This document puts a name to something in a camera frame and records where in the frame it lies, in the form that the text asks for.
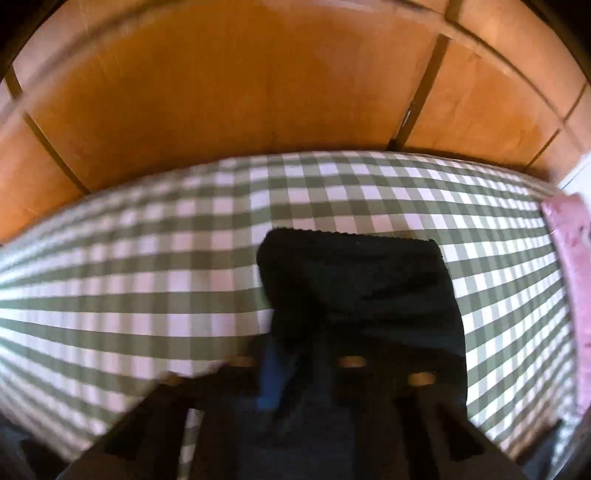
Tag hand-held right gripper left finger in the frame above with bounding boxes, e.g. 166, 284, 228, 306
60, 333, 301, 480

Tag green white checked bedsheet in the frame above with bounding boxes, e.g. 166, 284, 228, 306
0, 150, 583, 480

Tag pink cloth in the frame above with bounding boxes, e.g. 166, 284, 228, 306
540, 193, 591, 354

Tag wooden wardrobe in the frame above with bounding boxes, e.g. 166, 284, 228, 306
0, 0, 591, 245

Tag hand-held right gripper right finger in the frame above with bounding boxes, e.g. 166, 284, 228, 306
330, 353, 529, 480

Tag black pants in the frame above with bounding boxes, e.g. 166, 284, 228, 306
231, 227, 468, 480

